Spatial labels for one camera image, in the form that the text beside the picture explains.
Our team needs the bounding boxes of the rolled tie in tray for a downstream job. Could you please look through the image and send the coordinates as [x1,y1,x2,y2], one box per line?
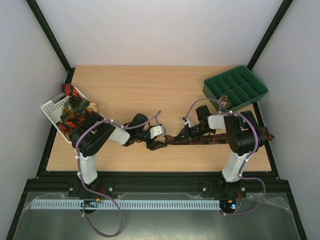
[218,95,231,109]

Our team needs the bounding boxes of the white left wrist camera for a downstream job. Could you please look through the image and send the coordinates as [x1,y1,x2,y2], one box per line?
[149,125,166,139]

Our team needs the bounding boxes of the black frame post right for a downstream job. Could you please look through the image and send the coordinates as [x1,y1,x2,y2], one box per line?
[246,0,294,71]

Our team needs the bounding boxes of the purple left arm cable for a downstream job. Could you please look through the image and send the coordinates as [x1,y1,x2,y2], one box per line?
[74,109,163,237]

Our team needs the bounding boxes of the light blue cable duct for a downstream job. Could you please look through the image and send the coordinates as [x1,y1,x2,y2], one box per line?
[30,199,221,211]

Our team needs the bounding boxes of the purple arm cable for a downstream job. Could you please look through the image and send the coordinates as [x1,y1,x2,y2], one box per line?
[184,98,267,217]
[74,109,163,237]

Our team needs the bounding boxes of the beige patterned tie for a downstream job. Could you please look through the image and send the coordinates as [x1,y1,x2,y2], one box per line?
[86,102,100,113]

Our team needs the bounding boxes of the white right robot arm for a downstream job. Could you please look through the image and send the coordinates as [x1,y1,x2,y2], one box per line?
[165,105,266,196]

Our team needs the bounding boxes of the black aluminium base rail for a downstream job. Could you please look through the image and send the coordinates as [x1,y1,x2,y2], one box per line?
[24,171,292,198]

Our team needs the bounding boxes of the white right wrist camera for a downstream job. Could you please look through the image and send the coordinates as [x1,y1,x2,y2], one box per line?
[182,117,195,128]

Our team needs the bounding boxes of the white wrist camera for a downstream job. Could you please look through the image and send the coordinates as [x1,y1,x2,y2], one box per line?
[182,117,195,128]
[149,125,166,139]

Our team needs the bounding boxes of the green compartment tray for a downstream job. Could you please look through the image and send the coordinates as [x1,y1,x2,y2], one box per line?
[202,65,269,112]

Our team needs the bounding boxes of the red navy striped tie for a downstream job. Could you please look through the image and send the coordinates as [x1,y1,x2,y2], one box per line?
[60,83,83,98]

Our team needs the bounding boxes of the white perforated plastic basket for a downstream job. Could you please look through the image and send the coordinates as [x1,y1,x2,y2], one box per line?
[41,87,88,143]

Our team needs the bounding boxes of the green orange patterned tie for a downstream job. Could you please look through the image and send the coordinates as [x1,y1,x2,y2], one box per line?
[57,97,90,135]

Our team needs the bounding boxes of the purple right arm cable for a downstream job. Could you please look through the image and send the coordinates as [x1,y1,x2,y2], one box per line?
[184,98,267,217]

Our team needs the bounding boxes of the brown red patterned tie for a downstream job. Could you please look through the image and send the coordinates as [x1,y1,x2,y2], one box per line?
[164,126,275,147]

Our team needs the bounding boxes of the black frame post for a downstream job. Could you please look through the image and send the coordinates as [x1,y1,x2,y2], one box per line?
[26,0,73,73]
[246,0,294,71]

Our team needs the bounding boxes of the black frame post left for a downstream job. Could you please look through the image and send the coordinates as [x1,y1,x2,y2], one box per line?
[26,0,73,73]

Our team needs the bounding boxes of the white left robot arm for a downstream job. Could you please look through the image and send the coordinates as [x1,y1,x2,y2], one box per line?
[69,112,167,185]

